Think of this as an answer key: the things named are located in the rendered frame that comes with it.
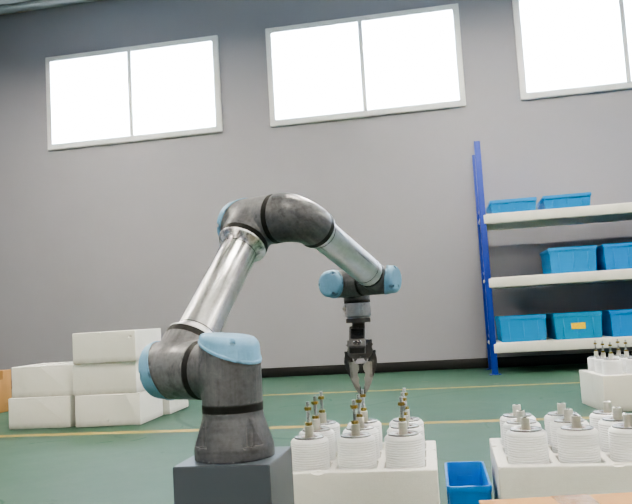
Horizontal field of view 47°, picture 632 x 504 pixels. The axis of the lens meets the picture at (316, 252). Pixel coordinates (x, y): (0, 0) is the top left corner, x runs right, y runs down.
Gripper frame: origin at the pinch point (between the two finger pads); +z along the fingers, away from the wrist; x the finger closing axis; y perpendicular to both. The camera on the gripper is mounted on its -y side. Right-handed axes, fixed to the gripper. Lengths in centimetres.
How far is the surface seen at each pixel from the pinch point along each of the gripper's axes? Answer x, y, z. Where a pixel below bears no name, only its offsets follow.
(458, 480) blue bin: -25.5, 4.7, 27.2
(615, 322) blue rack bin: -200, 391, -4
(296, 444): 16.8, -25.5, 10.2
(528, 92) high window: -165, 464, -218
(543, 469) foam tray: -41, -34, 17
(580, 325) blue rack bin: -173, 393, -3
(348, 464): 4.2, -27.0, 15.3
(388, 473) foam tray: -5.3, -31.1, 16.9
